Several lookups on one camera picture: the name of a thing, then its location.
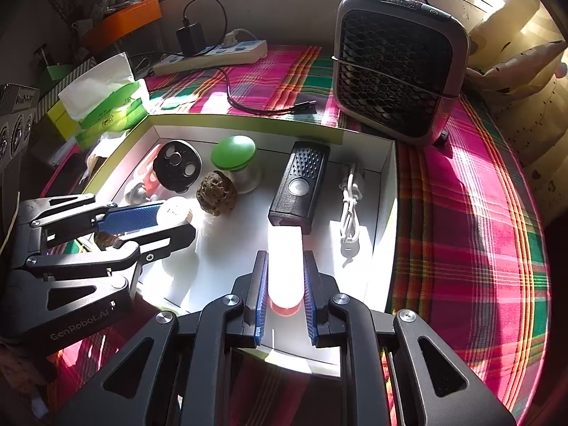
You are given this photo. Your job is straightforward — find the pink plastic case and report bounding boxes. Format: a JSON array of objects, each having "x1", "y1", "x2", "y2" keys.
[{"x1": 268, "y1": 226, "x2": 304, "y2": 317}]

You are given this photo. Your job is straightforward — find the white usb cable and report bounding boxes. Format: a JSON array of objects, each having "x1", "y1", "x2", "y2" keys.
[{"x1": 338, "y1": 162, "x2": 366, "y2": 262}]

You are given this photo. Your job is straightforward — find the pink small massager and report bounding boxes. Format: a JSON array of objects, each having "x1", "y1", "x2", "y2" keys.
[{"x1": 124, "y1": 144, "x2": 162, "y2": 205}]

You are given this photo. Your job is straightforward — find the black textured flashlight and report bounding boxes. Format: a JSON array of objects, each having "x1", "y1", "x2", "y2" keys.
[{"x1": 268, "y1": 141, "x2": 330, "y2": 236}]

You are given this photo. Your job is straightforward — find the black round three-hole disc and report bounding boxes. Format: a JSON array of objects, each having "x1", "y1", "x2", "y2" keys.
[{"x1": 153, "y1": 140, "x2": 202, "y2": 193}]

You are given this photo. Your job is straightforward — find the brown wrinkled walnut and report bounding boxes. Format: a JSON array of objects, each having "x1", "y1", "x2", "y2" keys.
[{"x1": 196, "y1": 170, "x2": 238, "y2": 217}]

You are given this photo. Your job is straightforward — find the green cap white button lamp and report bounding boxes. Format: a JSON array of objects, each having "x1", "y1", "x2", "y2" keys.
[{"x1": 211, "y1": 135, "x2": 262, "y2": 194}]

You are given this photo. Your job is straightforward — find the white round pink device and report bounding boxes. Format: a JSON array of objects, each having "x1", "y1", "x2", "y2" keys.
[{"x1": 156, "y1": 196, "x2": 192, "y2": 227}]

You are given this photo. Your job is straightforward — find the yellow green box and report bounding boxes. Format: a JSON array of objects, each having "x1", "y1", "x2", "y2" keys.
[{"x1": 46, "y1": 100, "x2": 80, "y2": 140}]

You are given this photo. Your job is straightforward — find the green white cardboard tray box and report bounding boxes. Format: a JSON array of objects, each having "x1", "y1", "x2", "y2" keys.
[{"x1": 82, "y1": 113, "x2": 400, "y2": 376}]

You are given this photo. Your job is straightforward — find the striped green white box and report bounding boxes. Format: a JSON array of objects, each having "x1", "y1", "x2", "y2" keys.
[{"x1": 38, "y1": 57, "x2": 97, "y2": 116}]

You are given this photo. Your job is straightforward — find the green tissue pack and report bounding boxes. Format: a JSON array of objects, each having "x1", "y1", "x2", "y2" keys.
[{"x1": 59, "y1": 53, "x2": 150, "y2": 150}]

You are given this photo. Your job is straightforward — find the plaid bed sheet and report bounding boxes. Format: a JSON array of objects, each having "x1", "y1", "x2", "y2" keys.
[{"x1": 43, "y1": 43, "x2": 552, "y2": 426}]

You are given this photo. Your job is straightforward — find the orange box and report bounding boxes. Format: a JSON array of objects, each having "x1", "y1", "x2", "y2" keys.
[{"x1": 80, "y1": 0, "x2": 162, "y2": 55}]

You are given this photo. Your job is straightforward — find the white power strip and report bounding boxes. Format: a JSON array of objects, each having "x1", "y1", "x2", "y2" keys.
[{"x1": 153, "y1": 40, "x2": 268, "y2": 76}]

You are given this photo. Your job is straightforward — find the silver black mesh fan heater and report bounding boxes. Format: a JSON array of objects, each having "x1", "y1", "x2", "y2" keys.
[{"x1": 332, "y1": 0, "x2": 470, "y2": 146}]

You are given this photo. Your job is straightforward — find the cream heart pattern curtain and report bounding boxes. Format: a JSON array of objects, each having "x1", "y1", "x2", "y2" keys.
[{"x1": 467, "y1": 0, "x2": 567, "y2": 224}]

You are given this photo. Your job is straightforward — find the black charger adapter with cable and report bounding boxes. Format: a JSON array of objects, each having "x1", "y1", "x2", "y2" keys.
[{"x1": 175, "y1": 0, "x2": 318, "y2": 116}]

